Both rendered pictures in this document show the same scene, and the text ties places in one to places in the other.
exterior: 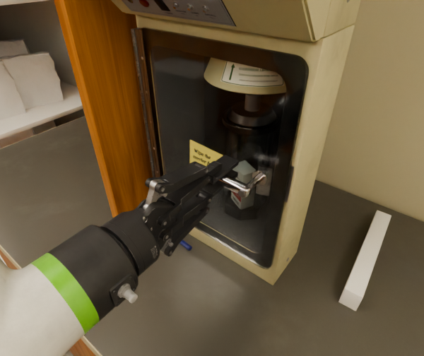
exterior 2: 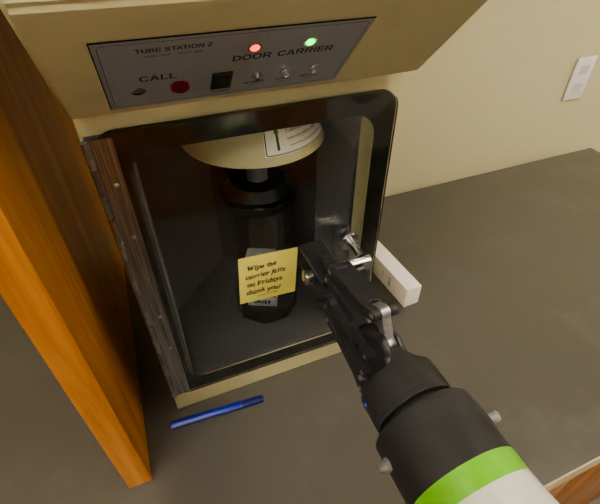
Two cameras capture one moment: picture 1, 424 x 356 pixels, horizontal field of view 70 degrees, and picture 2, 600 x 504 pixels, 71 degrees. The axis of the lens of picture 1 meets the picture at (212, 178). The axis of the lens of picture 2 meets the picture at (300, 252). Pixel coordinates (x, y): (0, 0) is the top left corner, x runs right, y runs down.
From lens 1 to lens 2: 0.40 m
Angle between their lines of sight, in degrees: 46
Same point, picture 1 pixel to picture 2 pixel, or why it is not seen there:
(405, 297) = (420, 264)
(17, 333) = not seen: outside the picture
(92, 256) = (475, 417)
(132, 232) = (431, 371)
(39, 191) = not seen: outside the picture
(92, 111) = (70, 333)
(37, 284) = (516, 488)
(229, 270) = (318, 373)
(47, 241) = not seen: outside the picture
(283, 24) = (404, 61)
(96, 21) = (1, 160)
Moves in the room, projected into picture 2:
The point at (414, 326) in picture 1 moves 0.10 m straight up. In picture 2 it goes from (445, 277) to (457, 240)
